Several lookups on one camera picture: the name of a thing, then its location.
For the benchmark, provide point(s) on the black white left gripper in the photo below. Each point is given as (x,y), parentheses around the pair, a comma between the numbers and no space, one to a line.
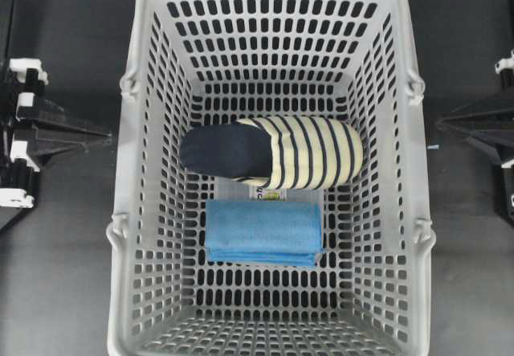
(33,131)

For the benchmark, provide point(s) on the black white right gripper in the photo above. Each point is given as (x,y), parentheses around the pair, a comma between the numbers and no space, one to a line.
(487,124)

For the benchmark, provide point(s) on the grey plastic shopping basket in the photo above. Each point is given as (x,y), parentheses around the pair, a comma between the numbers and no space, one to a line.
(201,62)

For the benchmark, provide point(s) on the folded blue cloth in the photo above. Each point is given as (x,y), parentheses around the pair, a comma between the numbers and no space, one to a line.
(263,232)

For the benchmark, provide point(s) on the clear plastic packaged item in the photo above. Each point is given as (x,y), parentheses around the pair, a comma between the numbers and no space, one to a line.
(267,194)

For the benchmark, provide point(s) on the striped navy cream slipper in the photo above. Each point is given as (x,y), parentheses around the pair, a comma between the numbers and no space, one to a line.
(276,152)

